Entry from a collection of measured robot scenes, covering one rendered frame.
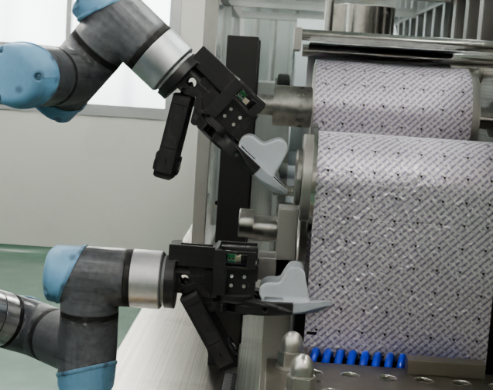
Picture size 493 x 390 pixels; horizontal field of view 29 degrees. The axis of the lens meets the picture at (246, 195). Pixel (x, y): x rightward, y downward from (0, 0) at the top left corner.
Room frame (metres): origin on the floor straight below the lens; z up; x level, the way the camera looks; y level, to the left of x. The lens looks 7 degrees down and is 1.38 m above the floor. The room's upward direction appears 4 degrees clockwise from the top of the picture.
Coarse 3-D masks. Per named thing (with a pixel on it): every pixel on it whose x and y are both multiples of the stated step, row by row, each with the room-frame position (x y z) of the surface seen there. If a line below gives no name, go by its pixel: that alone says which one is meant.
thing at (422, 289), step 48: (336, 240) 1.22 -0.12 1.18; (384, 240) 1.21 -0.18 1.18; (432, 240) 1.21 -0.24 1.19; (480, 240) 1.21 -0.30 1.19; (336, 288) 1.22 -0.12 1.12; (384, 288) 1.21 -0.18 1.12; (432, 288) 1.21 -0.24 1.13; (480, 288) 1.21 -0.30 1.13; (336, 336) 1.22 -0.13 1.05; (384, 336) 1.21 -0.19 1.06; (432, 336) 1.21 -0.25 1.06; (480, 336) 1.21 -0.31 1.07
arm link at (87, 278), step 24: (48, 264) 1.20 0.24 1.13; (72, 264) 1.19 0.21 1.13; (96, 264) 1.20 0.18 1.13; (120, 264) 1.20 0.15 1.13; (48, 288) 1.19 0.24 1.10; (72, 288) 1.19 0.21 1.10; (96, 288) 1.19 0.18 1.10; (120, 288) 1.19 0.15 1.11; (72, 312) 1.19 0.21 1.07; (96, 312) 1.19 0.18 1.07
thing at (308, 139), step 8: (304, 136) 1.27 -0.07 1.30; (312, 136) 1.27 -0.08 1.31; (304, 144) 1.25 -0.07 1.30; (312, 144) 1.25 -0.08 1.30; (304, 152) 1.24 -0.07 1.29; (312, 152) 1.24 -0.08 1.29; (304, 160) 1.23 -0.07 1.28; (312, 160) 1.23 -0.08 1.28; (304, 168) 1.23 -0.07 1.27; (312, 168) 1.23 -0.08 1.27; (304, 176) 1.22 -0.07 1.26; (304, 184) 1.22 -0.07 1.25; (304, 192) 1.23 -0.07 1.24; (304, 200) 1.23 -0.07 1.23; (304, 208) 1.24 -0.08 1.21; (304, 216) 1.25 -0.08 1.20
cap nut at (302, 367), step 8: (296, 360) 1.05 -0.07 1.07; (304, 360) 1.05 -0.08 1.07; (296, 368) 1.04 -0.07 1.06; (304, 368) 1.04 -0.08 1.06; (312, 368) 1.05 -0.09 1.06; (288, 376) 1.05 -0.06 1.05; (296, 376) 1.04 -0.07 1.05; (304, 376) 1.04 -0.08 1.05; (312, 376) 1.05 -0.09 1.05; (288, 384) 1.05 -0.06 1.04; (296, 384) 1.04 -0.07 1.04; (304, 384) 1.04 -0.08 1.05; (312, 384) 1.05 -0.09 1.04
